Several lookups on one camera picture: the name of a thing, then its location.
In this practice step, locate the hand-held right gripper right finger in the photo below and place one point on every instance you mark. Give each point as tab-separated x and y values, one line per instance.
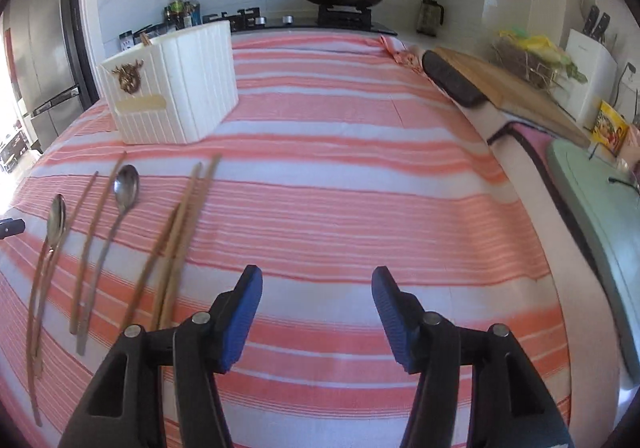
395	323

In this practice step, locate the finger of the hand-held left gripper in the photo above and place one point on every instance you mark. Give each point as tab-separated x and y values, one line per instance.
12	228

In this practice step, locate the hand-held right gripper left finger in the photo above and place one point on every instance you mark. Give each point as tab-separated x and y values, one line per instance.
242	318

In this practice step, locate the metal spoon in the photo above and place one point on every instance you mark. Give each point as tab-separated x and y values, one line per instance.
126	185
57	215

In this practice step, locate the white ribbed utensil box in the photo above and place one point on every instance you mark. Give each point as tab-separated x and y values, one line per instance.
190	78

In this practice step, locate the pink white striped tablecloth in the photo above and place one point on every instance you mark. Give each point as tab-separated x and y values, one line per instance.
325	178

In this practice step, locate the grey refrigerator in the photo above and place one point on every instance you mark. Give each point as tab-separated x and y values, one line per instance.
45	68

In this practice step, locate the pink mat black trim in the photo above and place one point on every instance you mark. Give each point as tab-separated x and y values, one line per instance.
530	163

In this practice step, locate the row of spice jars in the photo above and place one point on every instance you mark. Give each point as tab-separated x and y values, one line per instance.
142	35

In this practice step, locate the dark sauce bottle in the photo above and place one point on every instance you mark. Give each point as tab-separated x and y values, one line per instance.
170	19

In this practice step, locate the wooden cutting board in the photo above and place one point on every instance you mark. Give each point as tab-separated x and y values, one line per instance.
500	78

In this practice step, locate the clear oil bottle yellow cap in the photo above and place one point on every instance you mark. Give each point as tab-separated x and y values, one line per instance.
176	8

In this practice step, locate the blue label bottle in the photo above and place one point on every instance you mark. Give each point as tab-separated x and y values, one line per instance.
194	10

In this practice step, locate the yellow snack packet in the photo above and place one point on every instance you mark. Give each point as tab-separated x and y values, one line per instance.
610	128

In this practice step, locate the black gas stove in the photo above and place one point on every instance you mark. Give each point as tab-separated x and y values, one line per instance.
300	23

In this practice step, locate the white knife block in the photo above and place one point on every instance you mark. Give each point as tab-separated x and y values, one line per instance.
590	63

